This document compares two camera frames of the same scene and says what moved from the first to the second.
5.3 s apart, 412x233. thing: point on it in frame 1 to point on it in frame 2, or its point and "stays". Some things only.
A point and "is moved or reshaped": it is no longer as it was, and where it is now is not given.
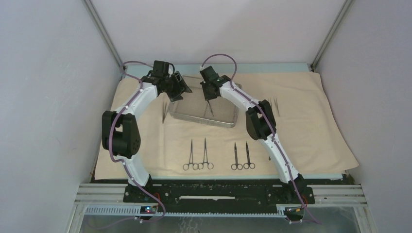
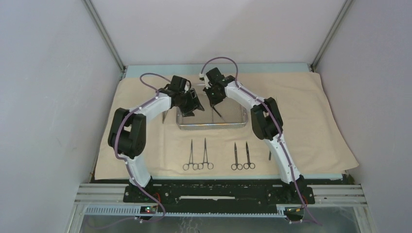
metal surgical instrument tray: (195, 106) is moved or reshaped
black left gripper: (180, 87) to (194, 104)
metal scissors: (237, 166) stays
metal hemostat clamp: (210, 165) stays
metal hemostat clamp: (195, 166) stays
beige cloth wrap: (306, 127) stays
